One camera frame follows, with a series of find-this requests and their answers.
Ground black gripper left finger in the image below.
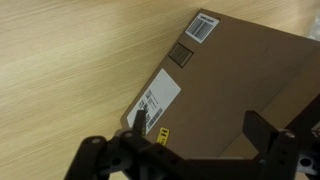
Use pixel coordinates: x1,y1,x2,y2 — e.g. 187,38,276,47
132,110,146,136

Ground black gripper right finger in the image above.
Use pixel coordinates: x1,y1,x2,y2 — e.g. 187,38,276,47
242,111,279,158

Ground brown cardboard box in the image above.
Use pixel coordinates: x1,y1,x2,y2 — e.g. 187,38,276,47
121,9,320,158

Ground crumpled clear plastic wrap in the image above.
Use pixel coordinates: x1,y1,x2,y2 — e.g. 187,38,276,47
307,15,320,41

